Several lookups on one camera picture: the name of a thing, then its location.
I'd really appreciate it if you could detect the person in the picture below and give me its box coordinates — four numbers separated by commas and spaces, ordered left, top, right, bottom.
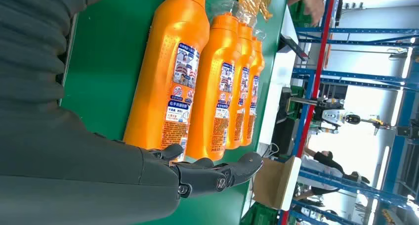
294, 147, 371, 201
287, 0, 326, 28

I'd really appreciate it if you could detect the green plastic crate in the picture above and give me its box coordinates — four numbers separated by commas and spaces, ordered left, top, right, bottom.
240, 202, 279, 225
290, 0, 312, 28

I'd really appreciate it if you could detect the black tablet on stand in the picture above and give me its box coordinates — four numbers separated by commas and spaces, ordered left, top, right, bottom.
277, 33, 309, 62

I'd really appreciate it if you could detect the blue shelving rack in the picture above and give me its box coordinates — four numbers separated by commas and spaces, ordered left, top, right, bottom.
278, 0, 419, 225

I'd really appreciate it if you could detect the white desk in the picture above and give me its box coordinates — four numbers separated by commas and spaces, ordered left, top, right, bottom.
256, 5, 297, 152

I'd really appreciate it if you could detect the green top table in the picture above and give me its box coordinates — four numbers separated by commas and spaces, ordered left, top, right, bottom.
60, 0, 291, 225

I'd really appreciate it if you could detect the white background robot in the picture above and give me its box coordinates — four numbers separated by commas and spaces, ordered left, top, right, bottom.
312, 97, 362, 134

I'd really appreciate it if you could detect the cardboard box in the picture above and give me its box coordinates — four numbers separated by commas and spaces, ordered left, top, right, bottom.
252, 156, 302, 212

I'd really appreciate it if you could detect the red post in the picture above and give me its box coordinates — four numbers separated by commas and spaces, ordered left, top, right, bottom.
281, 0, 338, 225

